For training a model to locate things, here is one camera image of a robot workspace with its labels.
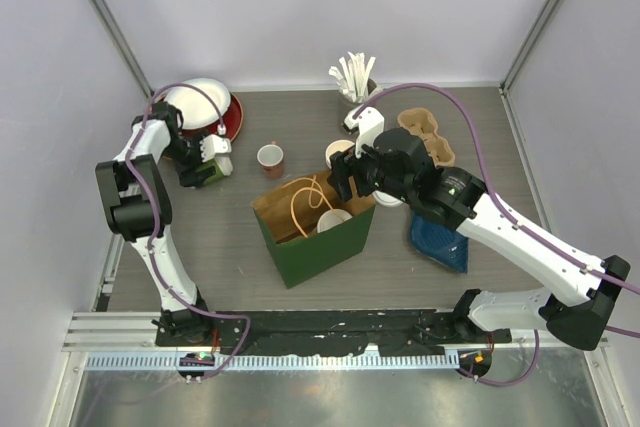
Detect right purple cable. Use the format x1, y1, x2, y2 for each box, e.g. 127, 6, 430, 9
355, 84, 640, 388

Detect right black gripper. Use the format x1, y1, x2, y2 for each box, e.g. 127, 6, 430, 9
328, 140, 414, 205

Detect stack of green paper cups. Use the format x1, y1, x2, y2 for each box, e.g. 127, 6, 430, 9
325, 139, 355, 169

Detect blue leaf-shaped dish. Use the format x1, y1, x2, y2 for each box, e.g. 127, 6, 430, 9
408, 213, 469, 274

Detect green paper bag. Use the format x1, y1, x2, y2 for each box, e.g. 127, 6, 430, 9
251, 169, 376, 288

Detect white paper plate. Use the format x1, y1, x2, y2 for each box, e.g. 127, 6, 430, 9
165, 78, 231, 130

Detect grey straw holder cup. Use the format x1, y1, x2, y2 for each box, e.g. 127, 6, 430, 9
338, 79, 378, 123

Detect cardboard cup carrier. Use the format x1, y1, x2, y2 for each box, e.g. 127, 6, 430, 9
397, 108, 455, 167

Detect red round tray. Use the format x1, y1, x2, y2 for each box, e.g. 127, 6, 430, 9
181, 94, 244, 142

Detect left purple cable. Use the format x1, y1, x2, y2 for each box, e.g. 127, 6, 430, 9
124, 82, 252, 381

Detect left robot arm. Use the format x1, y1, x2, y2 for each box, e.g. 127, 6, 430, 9
95, 101, 231, 346

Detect white wrapped straws bundle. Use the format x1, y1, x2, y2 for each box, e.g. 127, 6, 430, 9
328, 52, 382, 104

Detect purple cable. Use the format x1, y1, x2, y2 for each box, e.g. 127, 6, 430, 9
124, 82, 252, 381
355, 84, 640, 388

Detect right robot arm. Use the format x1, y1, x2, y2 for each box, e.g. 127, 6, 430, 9
328, 128, 630, 351

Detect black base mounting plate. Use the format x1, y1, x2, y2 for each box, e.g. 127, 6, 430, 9
152, 309, 512, 357

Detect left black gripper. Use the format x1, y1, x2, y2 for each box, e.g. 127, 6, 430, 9
162, 132, 216, 187

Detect stack of white lids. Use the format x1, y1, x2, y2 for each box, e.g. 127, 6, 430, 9
373, 191, 403, 208

